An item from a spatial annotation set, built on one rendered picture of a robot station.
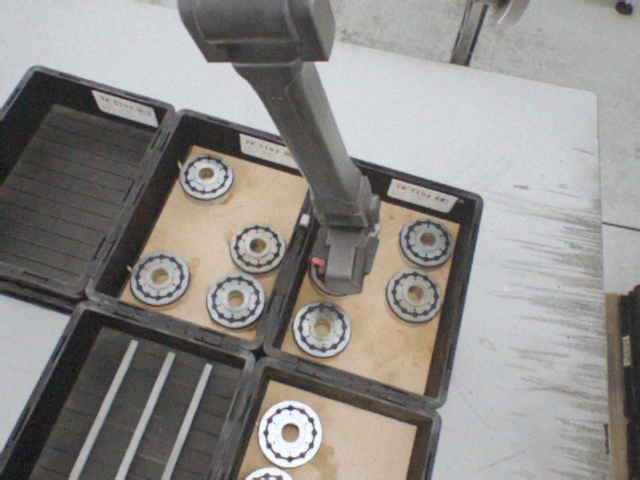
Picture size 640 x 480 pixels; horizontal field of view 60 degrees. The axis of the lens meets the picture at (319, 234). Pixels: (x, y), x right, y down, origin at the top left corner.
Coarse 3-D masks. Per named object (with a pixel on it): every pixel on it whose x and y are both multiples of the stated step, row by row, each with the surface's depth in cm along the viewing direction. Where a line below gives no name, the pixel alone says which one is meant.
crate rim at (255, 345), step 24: (216, 120) 105; (168, 144) 102; (144, 192) 98; (120, 240) 94; (288, 264) 93; (96, 288) 90; (144, 312) 88; (264, 312) 90; (216, 336) 88; (264, 336) 88
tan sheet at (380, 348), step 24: (384, 216) 110; (408, 216) 110; (432, 216) 111; (384, 240) 108; (384, 264) 106; (312, 288) 103; (360, 312) 101; (384, 312) 102; (288, 336) 98; (360, 336) 99; (384, 336) 100; (408, 336) 100; (432, 336) 100; (336, 360) 97; (360, 360) 98; (384, 360) 98; (408, 360) 98; (408, 384) 97
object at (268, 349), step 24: (384, 168) 103; (456, 192) 102; (312, 216) 98; (480, 216) 100; (288, 288) 92; (456, 312) 92; (456, 336) 90; (288, 360) 87; (312, 360) 87; (360, 384) 86; (384, 384) 86; (432, 408) 86
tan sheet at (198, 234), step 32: (256, 192) 110; (288, 192) 111; (160, 224) 106; (192, 224) 106; (224, 224) 107; (288, 224) 108; (192, 256) 103; (224, 256) 104; (128, 288) 100; (192, 288) 101; (192, 320) 98
